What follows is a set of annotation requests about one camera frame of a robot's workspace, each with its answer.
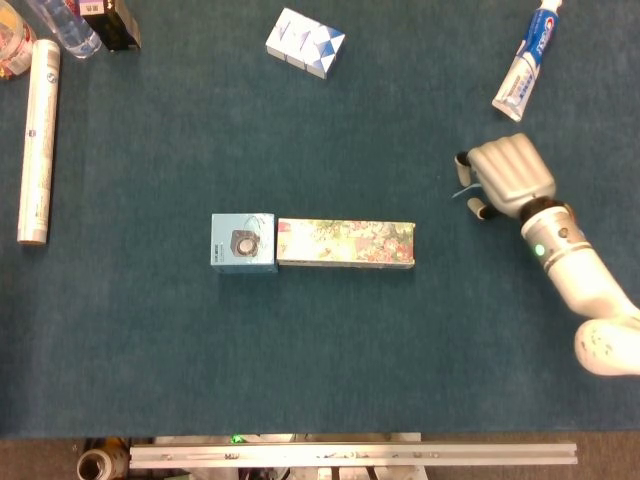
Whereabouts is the teal felt table cloth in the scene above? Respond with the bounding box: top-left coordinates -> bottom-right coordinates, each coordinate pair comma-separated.
0,0 -> 640,441

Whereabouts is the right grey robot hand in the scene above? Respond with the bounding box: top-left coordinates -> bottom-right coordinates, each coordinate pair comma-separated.
454,132 -> 558,222

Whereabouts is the black rectangular box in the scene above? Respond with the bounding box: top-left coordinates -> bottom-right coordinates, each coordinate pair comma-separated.
79,0 -> 143,52

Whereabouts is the clear plastic jar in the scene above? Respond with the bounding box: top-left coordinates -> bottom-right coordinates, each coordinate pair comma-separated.
0,0 -> 37,81

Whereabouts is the clear plastic water bottle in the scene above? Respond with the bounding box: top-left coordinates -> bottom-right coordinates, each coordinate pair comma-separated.
27,0 -> 103,60

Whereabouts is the brown tape roll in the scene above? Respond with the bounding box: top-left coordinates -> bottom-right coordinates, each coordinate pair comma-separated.
76,448 -> 124,480

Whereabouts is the blue white snake puzzle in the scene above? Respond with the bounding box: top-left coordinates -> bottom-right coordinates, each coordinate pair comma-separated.
265,7 -> 347,80

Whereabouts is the white blue toothpaste tube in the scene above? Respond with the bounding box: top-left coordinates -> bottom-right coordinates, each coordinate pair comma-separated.
491,0 -> 565,123

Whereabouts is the long floral printed box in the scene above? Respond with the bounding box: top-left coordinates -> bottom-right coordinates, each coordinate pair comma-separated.
276,217 -> 417,272

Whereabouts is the rolled white printed paper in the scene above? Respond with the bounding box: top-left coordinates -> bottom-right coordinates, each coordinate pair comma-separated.
17,39 -> 62,246

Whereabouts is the aluminium profile rail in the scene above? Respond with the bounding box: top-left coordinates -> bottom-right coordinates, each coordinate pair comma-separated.
129,441 -> 579,470

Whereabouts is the light blue speaker box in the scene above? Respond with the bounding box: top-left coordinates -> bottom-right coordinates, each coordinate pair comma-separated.
210,213 -> 279,275

